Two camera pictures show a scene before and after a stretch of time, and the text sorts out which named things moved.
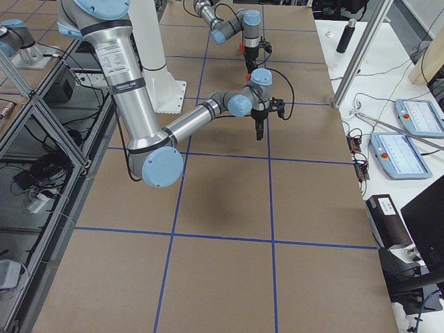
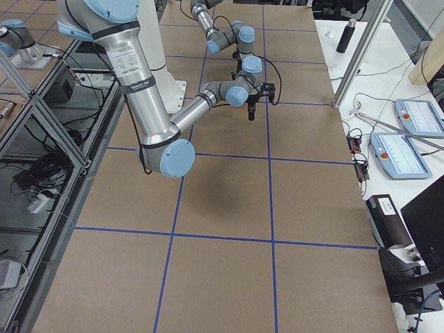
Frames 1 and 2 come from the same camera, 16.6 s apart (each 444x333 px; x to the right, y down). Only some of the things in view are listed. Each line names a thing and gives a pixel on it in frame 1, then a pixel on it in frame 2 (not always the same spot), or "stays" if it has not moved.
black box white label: [388, 226] stays
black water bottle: [346, 37] stays
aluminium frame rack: [48, 159] stays
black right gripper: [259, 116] -> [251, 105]
